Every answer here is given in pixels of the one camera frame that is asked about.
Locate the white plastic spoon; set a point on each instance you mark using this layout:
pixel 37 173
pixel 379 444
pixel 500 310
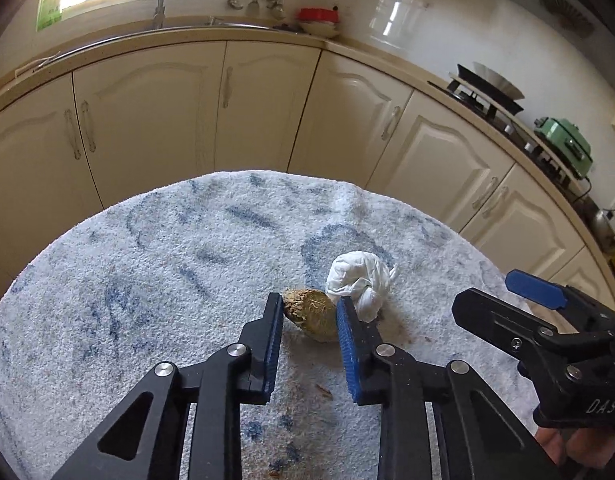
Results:
pixel 40 64

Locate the green electric cooking pot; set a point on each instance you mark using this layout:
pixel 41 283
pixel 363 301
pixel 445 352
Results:
pixel 567 147

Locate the green detergent bottle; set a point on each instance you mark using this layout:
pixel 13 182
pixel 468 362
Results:
pixel 49 5

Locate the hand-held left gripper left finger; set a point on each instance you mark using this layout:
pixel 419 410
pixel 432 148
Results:
pixel 273 350

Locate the brown ginger root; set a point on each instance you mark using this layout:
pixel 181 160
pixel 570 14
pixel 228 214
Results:
pixel 310 312

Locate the black gas stove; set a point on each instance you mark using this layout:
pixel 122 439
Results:
pixel 517 125

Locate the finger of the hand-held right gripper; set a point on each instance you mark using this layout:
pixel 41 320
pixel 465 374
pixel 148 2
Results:
pixel 537 287
pixel 497 320

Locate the white bowl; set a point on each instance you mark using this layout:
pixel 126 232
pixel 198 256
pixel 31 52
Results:
pixel 318 30

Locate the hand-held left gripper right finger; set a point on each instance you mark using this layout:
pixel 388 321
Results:
pixel 350 355

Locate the black range hood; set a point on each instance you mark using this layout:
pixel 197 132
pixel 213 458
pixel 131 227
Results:
pixel 607 20

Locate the round towel-covered table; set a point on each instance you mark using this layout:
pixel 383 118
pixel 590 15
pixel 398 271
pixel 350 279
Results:
pixel 162 285

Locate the steel wok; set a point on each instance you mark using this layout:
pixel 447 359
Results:
pixel 492 85

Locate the red bowl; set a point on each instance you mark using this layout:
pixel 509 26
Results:
pixel 317 15

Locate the cream base kitchen cabinets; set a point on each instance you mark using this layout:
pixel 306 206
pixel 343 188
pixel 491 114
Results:
pixel 147 110

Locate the white plastic bag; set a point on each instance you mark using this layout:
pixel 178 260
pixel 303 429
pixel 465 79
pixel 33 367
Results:
pixel 360 280

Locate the person's right hand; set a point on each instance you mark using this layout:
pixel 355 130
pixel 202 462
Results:
pixel 587 447

